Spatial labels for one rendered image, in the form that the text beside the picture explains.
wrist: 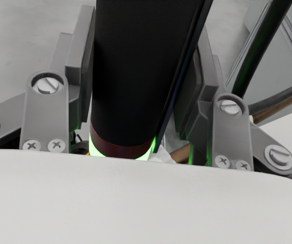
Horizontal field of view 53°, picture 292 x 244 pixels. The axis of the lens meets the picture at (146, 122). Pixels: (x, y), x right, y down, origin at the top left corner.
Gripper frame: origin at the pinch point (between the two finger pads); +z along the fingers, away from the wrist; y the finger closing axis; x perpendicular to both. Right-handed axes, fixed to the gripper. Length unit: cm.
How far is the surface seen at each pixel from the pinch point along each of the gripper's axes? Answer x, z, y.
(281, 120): -29.2, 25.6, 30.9
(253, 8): -127, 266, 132
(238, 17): -152, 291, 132
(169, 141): -37.4, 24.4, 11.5
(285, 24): -52, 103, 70
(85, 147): -25.9, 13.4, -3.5
